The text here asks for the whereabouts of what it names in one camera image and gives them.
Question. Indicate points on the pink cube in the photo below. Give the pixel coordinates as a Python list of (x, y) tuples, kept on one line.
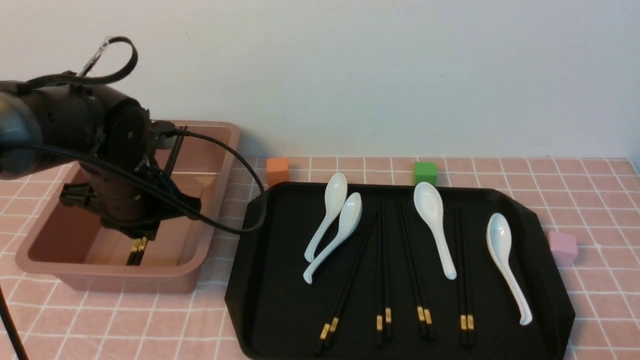
[(564, 248)]

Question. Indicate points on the orange cube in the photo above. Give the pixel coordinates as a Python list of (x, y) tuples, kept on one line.
[(277, 170)]

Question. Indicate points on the black tripod leg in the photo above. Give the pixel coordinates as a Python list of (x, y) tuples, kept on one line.
[(11, 330)]

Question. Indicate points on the white ceramic spoon right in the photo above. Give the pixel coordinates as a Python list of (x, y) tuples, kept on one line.
[(499, 245)]

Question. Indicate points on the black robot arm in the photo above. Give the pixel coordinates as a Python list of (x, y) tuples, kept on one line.
[(101, 123)]

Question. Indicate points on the pink checkered tablecloth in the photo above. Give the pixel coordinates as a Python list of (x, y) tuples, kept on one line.
[(594, 199)]

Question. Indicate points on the white ceramic spoon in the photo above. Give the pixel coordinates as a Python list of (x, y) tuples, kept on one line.
[(349, 219), (334, 199), (499, 245), (430, 208)]

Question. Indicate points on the black plastic tray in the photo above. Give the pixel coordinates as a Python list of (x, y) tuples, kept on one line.
[(278, 316)]

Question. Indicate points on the pink rectangular plastic bin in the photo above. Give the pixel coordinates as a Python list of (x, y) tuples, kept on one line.
[(72, 245)]

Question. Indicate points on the white ceramic spoon middle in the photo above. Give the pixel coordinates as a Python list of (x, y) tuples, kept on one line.
[(430, 208)]

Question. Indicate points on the green cube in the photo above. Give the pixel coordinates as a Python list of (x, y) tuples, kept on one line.
[(425, 172)]

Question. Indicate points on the white ceramic spoon far left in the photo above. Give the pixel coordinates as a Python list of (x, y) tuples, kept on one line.
[(334, 199)]

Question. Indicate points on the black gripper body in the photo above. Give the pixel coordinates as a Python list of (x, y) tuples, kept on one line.
[(147, 151)]

